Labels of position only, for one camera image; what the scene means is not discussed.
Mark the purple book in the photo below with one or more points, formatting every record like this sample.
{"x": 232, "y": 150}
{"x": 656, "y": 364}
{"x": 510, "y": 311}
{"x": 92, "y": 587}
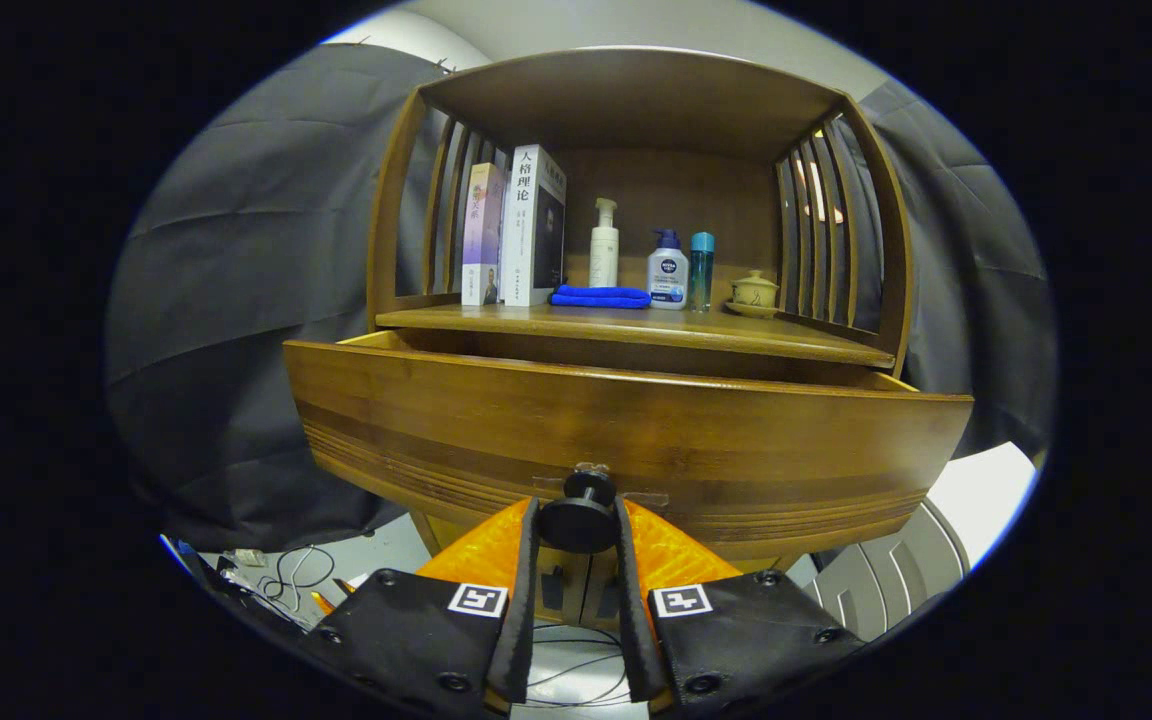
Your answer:
{"x": 483, "y": 230}

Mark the white bottle blue pump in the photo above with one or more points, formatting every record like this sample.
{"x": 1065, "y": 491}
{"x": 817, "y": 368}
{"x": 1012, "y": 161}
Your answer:
{"x": 668, "y": 275}

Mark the wooden drawer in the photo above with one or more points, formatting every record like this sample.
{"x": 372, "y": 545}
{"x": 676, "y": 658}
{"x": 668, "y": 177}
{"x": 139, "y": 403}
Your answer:
{"x": 636, "y": 420}

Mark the brown wooden cabinet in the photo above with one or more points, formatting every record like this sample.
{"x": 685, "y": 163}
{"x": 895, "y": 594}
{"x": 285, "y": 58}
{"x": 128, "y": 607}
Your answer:
{"x": 636, "y": 100}

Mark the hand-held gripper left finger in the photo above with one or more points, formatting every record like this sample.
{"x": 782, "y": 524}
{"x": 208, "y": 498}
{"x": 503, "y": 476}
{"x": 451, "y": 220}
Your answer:
{"x": 521, "y": 640}

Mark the wooden cabinet door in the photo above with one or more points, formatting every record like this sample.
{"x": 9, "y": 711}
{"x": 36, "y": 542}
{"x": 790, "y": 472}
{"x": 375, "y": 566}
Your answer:
{"x": 579, "y": 600}
{"x": 604, "y": 562}

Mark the grey grooved chair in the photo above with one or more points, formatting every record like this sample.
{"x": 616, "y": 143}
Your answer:
{"x": 886, "y": 580}

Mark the thick white book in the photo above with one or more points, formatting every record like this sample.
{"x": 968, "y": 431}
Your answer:
{"x": 521, "y": 230}

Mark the slim teal bottle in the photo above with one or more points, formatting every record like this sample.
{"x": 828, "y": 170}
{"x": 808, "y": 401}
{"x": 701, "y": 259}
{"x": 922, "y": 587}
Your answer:
{"x": 702, "y": 275}

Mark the blue folded cloth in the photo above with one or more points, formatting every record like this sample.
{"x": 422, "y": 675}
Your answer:
{"x": 601, "y": 297}

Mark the black drawer knob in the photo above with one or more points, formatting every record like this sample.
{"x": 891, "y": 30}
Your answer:
{"x": 578, "y": 520}

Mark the white flat table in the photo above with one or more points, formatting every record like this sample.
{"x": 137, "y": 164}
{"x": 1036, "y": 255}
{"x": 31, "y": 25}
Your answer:
{"x": 986, "y": 500}

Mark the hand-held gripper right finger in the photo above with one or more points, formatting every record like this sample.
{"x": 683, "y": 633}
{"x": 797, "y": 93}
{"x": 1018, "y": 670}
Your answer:
{"x": 633, "y": 640}

